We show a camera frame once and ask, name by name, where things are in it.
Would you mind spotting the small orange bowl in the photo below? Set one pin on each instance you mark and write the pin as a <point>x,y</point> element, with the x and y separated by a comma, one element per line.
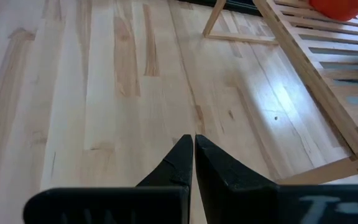
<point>340,9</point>

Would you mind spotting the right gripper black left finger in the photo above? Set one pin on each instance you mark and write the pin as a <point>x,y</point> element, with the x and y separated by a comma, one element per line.
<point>135,205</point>

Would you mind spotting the black aluminium table frame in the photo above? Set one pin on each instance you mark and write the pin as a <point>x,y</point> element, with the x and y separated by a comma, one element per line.
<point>241,6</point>

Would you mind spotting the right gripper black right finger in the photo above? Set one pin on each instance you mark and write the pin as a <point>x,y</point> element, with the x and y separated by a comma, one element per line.
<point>244,202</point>

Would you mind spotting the slatted wooden shelf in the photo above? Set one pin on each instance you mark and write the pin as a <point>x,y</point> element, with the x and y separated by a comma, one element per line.
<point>322,174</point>

